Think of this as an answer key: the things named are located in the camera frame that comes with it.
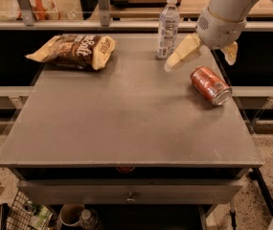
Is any grey cabinet drawer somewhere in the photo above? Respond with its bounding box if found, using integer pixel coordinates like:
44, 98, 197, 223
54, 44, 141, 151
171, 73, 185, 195
18, 179, 241, 205

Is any orange white bag on shelf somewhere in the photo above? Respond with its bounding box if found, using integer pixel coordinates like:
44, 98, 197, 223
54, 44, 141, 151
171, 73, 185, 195
30, 0, 60, 20

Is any small bottle below table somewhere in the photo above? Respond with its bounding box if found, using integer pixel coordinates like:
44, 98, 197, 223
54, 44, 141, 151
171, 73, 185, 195
80, 209, 100, 230

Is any red object inside drawer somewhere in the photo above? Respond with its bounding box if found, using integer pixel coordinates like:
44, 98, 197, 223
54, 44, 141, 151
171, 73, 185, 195
116, 167, 135, 173

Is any metal drawer knob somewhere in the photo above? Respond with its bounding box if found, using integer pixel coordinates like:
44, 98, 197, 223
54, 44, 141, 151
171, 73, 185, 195
125, 192, 136, 204

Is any clear plastic water bottle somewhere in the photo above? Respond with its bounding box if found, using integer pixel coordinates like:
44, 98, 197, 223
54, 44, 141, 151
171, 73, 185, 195
156, 0, 180, 59

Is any brown yellow chip bag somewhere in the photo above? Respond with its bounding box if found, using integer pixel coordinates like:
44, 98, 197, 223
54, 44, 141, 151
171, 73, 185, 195
26, 34, 116, 71

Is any wire basket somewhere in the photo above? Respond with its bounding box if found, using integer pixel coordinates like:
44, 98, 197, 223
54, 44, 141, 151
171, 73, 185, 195
0, 191, 53, 230

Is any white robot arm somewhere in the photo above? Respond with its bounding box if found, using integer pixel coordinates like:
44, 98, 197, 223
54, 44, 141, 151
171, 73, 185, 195
165, 0, 273, 72

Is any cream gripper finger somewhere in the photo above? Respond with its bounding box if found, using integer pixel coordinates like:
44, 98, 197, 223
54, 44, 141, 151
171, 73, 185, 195
165, 33, 202, 72
221, 42, 238, 65

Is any paper cup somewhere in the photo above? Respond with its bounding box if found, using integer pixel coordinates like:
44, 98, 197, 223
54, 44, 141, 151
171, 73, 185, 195
57, 204, 84, 230

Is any orange soda can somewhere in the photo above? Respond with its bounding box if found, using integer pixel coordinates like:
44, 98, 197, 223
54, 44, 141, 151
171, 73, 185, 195
191, 66, 232, 106

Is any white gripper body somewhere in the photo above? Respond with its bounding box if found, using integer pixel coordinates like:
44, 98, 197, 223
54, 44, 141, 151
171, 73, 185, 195
195, 7, 246, 50

